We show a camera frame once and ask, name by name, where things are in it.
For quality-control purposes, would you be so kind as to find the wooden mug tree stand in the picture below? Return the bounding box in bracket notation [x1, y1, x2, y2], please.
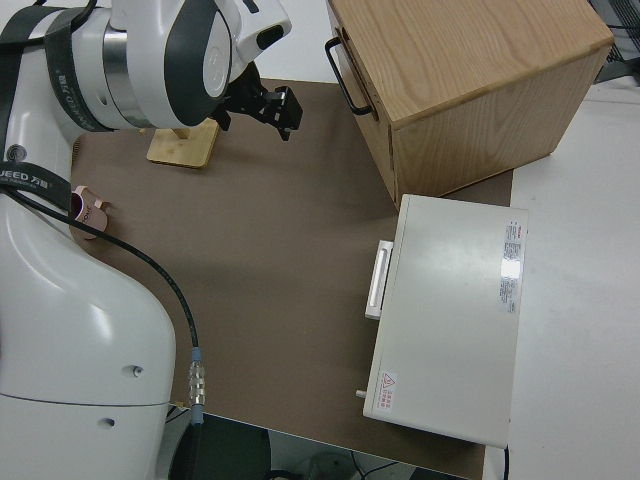
[145, 121, 221, 169]

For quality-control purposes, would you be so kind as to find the wooden cabinet box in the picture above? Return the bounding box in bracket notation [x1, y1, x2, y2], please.
[327, 0, 615, 201]

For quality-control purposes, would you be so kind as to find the black cabinet handle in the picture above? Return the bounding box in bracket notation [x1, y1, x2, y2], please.
[324, 37, 380, 117]

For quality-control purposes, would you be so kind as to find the white toaster oven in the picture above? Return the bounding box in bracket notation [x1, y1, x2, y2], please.
[360, 193, 530, 447]

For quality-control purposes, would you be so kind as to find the white oven door handle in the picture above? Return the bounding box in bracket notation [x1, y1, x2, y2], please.
[363, 239, 396, 321]

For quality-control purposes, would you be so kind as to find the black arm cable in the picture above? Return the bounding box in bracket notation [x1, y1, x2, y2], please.
[0, 184, 208, 480]

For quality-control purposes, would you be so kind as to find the pink mug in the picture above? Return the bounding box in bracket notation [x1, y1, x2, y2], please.
[69, 184, 111, 241]

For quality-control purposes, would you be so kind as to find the black branded velcro strap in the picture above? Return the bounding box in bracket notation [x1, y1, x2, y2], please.
[0, 0, 101, 134]
[0, 160, 71, 211]

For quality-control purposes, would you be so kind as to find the brown table mat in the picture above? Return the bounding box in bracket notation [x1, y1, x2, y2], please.
[69, 77, 516, 480]

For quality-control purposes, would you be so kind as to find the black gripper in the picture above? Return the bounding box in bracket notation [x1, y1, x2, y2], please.
[219, 66, 305, 142]

